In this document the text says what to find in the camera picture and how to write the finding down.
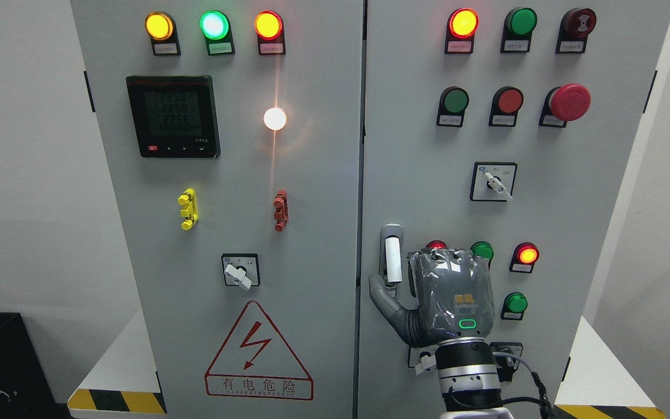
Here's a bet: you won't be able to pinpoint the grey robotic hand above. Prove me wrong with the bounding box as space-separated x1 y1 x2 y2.
369 248 495 348

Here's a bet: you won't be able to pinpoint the silver door handle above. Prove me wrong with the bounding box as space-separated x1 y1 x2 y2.
379 223 404 297

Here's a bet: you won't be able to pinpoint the right grey cabinet door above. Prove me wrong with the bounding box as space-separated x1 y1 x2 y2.
357 1 670 418

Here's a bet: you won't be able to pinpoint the grey cabinet door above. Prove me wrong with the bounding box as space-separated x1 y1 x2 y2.
72 1 364 418
357 1 670 418

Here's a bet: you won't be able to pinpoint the left grey cabinet door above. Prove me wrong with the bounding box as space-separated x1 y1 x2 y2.
72 1 364 418

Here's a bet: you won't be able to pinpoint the red lit indicator lower left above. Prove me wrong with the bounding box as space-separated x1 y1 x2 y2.
425 240 447 251

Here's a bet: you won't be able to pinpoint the red lit indicator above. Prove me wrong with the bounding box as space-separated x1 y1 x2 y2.
509 242 540 274
425 240 447 251
444 8 479 55

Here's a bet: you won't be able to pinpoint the green indicator lower middle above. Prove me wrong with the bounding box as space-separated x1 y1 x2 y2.
471 241 494 269

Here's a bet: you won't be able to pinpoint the green push button lower right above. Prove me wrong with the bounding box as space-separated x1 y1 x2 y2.
501 292 529 321

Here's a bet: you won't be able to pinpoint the green push button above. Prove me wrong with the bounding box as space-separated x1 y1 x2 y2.
436 87 469 127
501 292 529 321

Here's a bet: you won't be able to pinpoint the red lit indicator lower right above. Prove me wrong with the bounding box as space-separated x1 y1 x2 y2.
509 242 540 274

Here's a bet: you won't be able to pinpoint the green push button upper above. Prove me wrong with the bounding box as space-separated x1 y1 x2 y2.
436 87 469 127

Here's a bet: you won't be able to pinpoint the red plastic connector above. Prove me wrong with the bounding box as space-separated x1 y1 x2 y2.
272 189 289 232

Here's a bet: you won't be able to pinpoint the red push button upper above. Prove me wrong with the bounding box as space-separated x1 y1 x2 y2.
487 87 524 127

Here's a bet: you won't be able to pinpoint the red electric hazard sign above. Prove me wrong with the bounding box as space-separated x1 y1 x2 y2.
205 300 314 401

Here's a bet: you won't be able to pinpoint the red emergency stop button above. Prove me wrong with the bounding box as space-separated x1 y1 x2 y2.
538 83 591 128

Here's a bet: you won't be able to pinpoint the white lit indicator lamp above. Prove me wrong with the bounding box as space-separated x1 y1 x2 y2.
263 106 287 131

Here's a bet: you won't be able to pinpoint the red lit indicator top right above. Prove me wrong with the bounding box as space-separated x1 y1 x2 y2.
444 8 479 55

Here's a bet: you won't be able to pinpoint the green indicator top right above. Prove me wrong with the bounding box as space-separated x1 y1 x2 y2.
500 7 538 53

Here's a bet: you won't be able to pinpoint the yellow plastic connector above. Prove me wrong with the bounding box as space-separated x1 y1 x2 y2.
176 188 199 231

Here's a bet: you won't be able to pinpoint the dark red buzzer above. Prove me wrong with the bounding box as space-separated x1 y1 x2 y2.
555 8 597 55

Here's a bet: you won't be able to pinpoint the orange red indicator light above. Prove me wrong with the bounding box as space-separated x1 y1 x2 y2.
254 10 286 55

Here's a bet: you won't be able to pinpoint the black digital power meter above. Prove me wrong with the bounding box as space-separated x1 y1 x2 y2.
126 75 220 159

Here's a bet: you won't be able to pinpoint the white platform hazard stripes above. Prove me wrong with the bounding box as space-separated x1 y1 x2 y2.
67 312 665 418

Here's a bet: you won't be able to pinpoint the green lit indicator light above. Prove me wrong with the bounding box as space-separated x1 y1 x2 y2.
199 10 235 56

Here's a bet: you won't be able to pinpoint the yellow indicator light top left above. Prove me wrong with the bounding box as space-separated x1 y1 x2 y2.
145 10 181 56

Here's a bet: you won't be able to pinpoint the black box lower left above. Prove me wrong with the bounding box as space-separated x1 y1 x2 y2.
0 313 59 418

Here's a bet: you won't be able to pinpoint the bottom white selector switch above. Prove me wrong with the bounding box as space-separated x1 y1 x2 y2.
407 345 438 377

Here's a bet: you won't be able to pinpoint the white selector switch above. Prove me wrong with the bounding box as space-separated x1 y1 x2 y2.
221 254 260 290
407 345 438 377

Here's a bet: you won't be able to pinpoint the black key switch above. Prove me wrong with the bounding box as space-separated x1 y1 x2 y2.
490 342 523 383

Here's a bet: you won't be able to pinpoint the upper right selector switch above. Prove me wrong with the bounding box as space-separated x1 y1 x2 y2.
470 162 518 202

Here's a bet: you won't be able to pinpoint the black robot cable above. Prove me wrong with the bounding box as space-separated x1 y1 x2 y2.
448 351 558 419

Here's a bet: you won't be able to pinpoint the left white selector switch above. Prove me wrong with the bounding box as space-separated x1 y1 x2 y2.
221 254 260 290

